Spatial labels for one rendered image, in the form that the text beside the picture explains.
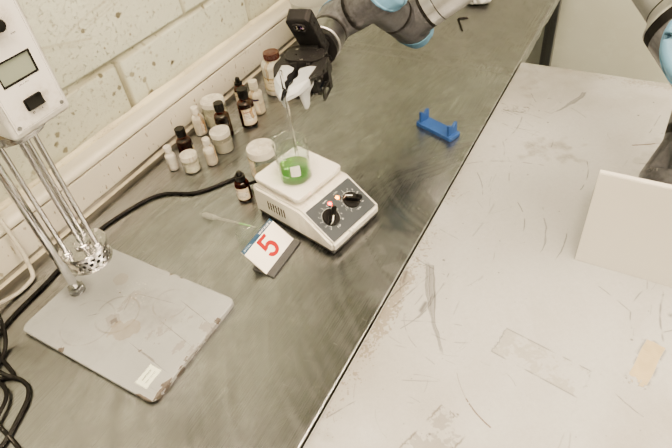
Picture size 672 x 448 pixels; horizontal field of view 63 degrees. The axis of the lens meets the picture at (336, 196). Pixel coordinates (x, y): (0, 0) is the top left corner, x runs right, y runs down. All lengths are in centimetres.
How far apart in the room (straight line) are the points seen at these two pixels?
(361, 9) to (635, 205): 59
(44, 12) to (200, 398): 72
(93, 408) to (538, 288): 69
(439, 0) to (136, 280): 78
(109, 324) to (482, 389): 59
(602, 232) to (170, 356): 69
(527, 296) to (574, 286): 8
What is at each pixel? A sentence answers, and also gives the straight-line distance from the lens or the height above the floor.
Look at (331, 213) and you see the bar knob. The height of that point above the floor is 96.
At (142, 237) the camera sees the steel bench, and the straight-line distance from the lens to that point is 111.
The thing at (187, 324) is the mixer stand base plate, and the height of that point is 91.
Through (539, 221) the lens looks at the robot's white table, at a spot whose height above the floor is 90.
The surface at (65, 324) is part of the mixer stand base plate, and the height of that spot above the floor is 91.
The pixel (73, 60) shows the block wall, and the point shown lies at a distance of 118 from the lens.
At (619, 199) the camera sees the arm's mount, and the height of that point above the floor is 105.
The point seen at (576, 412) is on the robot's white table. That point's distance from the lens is 82.
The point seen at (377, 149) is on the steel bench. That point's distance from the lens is 118.
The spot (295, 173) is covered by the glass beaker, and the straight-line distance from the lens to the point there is 95.
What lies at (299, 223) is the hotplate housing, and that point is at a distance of 98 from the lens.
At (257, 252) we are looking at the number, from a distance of 96.
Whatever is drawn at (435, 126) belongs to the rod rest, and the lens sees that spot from 123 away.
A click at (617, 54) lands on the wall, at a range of 236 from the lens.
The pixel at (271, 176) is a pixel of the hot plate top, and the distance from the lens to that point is 101.
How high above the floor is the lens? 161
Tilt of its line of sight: 41 degrees down
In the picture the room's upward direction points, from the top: 8 degrees counter-clockwise
